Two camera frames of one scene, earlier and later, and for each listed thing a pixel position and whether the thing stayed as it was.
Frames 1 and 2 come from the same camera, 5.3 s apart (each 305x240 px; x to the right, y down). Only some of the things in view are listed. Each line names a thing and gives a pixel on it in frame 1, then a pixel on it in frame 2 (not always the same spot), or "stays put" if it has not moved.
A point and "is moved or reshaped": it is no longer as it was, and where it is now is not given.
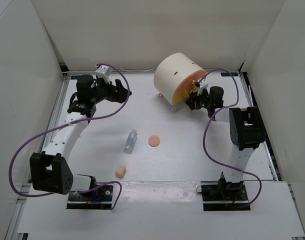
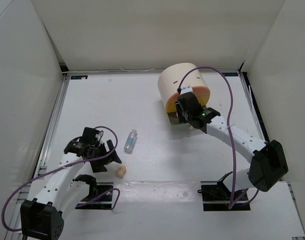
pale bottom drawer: (177, 106) is moved or reshaped
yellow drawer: (181, 96) is moved or reshaped
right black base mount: (225, 196) stays put
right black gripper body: (206, 103) → (187, 117)
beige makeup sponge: (120, 172) stays put
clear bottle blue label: (129, 144) stays put
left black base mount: (100, 198) stays put
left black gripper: (118, 96) → (98, 166)
